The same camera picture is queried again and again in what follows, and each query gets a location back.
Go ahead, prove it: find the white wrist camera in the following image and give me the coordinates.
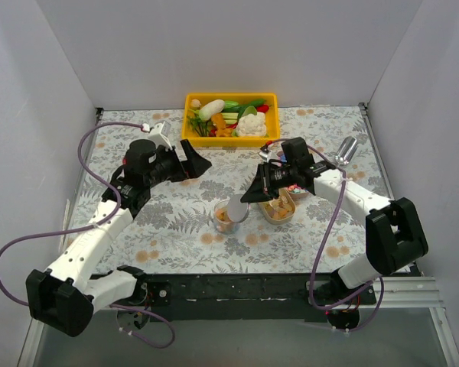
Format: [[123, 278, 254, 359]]
[[259, 145, 275, 163], [148, 121, 172, 150]]

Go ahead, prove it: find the silver metal jar lid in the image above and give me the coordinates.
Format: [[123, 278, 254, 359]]
[[226, 194, 249, 222]]

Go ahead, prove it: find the pink tray of colourful candies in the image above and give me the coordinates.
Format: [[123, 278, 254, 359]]
[[278, 151, 309, 200]]

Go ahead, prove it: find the beige tray of orange candies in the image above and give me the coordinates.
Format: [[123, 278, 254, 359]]
[[258, 189, 296, 225]]

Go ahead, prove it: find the aluminium frame rail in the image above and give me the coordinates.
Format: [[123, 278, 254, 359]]
[[34, 278, 444, 311]]

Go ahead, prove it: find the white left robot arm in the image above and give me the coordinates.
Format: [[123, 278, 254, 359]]
[[25, 139, 212, 336]]

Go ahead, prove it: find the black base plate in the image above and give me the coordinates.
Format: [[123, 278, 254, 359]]
[[103, 273, 382, 322]]

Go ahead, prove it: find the green cucumber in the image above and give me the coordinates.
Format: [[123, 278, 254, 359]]
[[239, 99, 265, 112]]

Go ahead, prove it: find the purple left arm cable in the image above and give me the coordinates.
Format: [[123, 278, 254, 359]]
[[0, 121, 176, 349]]

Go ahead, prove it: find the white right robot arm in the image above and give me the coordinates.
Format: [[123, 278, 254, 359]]
[[241, 138, 428, 304]]

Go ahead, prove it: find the white radish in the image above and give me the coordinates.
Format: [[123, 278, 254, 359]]
[[198, 99, 225, 122]]

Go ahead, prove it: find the clear glass jar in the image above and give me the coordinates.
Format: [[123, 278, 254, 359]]
[[213, 200, 239, 235]]

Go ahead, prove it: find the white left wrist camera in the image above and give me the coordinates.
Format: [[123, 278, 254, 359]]
[[148, 121, 172, 150]]

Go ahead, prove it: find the white cauliflower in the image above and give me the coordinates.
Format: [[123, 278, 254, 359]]
[[236, 112, 267, 137]]

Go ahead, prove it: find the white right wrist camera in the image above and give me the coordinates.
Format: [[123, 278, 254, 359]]
[[259, 145, 275, 163]]

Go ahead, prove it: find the silver metal scoop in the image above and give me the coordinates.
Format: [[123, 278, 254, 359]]
[[334, 136, 358, 166]]

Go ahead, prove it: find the yellow plastic bin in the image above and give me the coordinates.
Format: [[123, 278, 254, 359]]
[[181, 93, 280, 148]]

